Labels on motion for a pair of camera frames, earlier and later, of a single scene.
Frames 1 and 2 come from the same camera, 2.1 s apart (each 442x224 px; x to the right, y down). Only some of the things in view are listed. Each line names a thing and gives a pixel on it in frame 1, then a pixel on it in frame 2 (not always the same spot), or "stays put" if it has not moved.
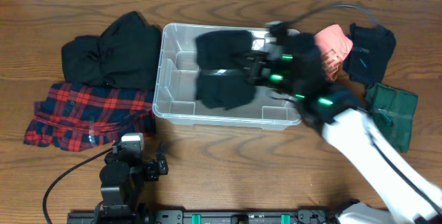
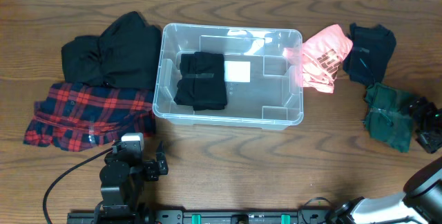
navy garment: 372,48 stays put
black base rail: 204,216 stays put
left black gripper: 152,173 stays put
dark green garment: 392,110 stays put
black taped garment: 221,82 -> 202,82
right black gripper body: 280,75 -> 429,128
